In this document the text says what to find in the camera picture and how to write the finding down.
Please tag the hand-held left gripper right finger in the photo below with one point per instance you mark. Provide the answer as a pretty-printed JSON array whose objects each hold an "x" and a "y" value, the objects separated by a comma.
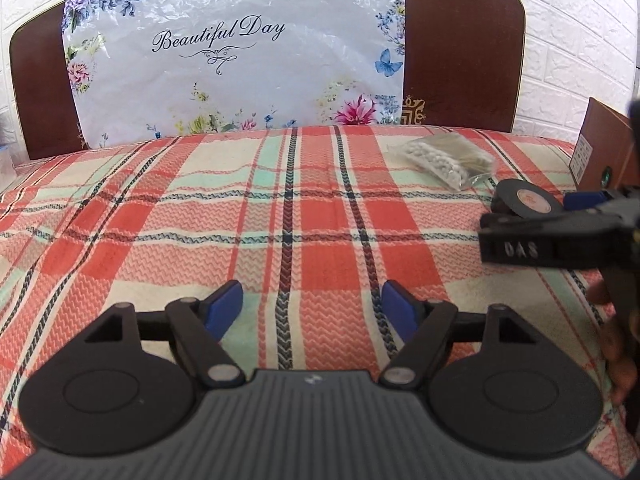
[{"x": 400, "y": 306}]

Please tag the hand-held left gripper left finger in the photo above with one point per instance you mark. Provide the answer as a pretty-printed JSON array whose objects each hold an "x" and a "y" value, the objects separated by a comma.
[{"x": 225, "y": 306}]

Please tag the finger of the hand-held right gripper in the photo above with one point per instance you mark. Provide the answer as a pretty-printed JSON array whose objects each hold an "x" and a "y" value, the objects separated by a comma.
[
  {"x": 530, "y": 242},
  {"x": 585, "y": 201}
]

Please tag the black tape roll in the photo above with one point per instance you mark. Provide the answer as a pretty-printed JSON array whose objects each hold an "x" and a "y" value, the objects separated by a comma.
[{"x": 527, "y": 199}]

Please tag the person's right hand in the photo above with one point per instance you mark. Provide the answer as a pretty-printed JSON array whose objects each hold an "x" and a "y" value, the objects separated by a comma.
[{"x": 620, "y": 345}]

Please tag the brown cardboard box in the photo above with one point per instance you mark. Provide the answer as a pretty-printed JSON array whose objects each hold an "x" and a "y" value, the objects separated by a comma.
[{"x": 602, "y": 150}]

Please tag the plaid blanket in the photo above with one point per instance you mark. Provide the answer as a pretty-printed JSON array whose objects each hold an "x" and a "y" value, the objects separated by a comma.
[{"x": 280, "y": 220}]

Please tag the clear bag of white beads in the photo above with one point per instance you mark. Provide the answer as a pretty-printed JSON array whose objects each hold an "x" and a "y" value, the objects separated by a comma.
[{"x": 442, "y": 160}]

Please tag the brown wooden headboard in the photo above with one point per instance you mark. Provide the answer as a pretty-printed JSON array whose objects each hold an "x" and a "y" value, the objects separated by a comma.
[{"x": 457, "y": 45}]

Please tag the floral plastic bag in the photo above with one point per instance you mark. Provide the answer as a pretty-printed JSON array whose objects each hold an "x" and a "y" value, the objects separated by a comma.
[{"x": 225, "y": 50}]

